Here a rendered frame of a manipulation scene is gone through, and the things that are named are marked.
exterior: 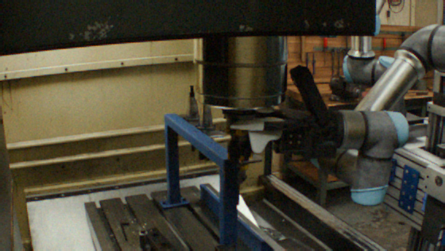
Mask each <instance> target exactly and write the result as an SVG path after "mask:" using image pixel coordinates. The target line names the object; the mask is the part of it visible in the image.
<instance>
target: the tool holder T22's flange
mask: <svg viewBox="0 0 445 251"><path fill-rule="evenodd" d="M222 114H224V117H227V118H237V119H244V120H246V118H255V117H257V116H258V111H257V110H223V111H222Z"/></svg>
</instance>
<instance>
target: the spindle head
mask: <svg viewBox="0 0 445 251"><path fill-rule="evenodd" d="M376 1H377V0H0V56H11V55H17V54H26V53H30V52H42V51H55V50H60V49H70V48H84V47H95V46H100V45H113V44H131V43H139V42H152V41H170V40H191V39H211V38H232V37H272V36H281V37H292V36H306V37H311V36H325V37H330V36H341V37H348V36H356V37H366V36H368V37H374V33H375V32H376V23H377V21H376V16H377V12H376V8H377V3H376Z"/></svg>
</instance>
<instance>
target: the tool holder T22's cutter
mask: <svg viewBox="0 0 445 251"><path fill-rule="evenodd" d="M249 158H250V159H253V151H252V149H251V145H250V140H248V141H233V140H231V139H230V141H229V142H227V159H228V160H232V161H234V160H237V159H239V161H240V162H244V161H248V160H249Z"/></svg>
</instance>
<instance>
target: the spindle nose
mask: <svg viewBox="0 0 445 251"><path fill-rule="evenodd" d="M193 51H194V58H195V59H194V89H195V99H196V100H197V101H198V102H199V103H201V104H203V105H206V106H212V107H218V109H224V110H260V109H266V108H271V107H275V106H277V105H279V104H281V103H282V102H283V101H284V100H286V98H285V92H286V91H287V77H288V61H287V59H288V37H281V36H272V37H232V38H211V39H193Z"/></svg>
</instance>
